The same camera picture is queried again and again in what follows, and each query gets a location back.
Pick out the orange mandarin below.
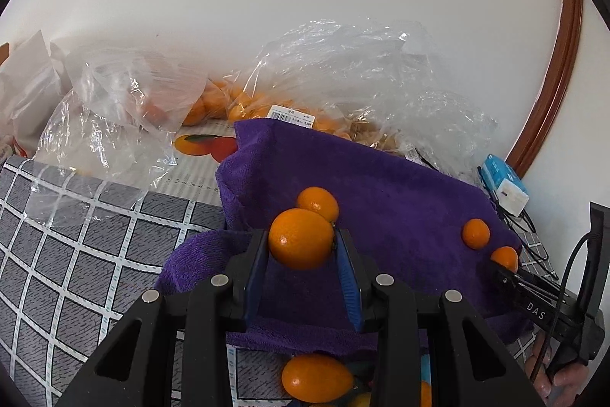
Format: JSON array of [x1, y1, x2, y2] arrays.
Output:
[[490, 246, 519, 274], [420, 380, 431, 407]]

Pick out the large clear plastic bag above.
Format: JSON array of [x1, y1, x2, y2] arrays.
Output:
[[221, 19, 496, 184]]

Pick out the small orange kumquat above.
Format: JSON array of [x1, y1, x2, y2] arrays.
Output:
[[461, 218, 491, 250], [281, 353, 355, 404], [268, 208, 334, 270], [297, 186, 339, 223]]

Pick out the person's right hand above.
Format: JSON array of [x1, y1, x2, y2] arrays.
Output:
[[533, 349, 589, 407]]

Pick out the brown wooden door frame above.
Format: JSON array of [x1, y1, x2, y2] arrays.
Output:
[[507, 0, 584, 178]]

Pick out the clear bag with oranges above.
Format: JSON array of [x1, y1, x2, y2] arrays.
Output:
[[35, 48, 209, 203]]

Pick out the white plastic bag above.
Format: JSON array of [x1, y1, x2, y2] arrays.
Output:
[[1, 31, 71, 158]]

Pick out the purple towel tray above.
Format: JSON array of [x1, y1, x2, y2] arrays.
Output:
[[156, 119, 527, 356]]

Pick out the black cables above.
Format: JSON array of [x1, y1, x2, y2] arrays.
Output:
[[413, 148, 559, 281]]

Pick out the grey checked tablecloth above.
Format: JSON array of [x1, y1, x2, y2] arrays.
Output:
[[0, 156, 559, 407]]

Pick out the fruit print box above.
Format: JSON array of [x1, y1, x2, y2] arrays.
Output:
[[155, 130, 238, 206]]

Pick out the green-brown small fruit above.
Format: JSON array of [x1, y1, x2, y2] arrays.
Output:
[[348, 393, 371, 407]]

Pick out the blue white tissue pack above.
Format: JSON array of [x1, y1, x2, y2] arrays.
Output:
[[481, 154, 529, 216]]

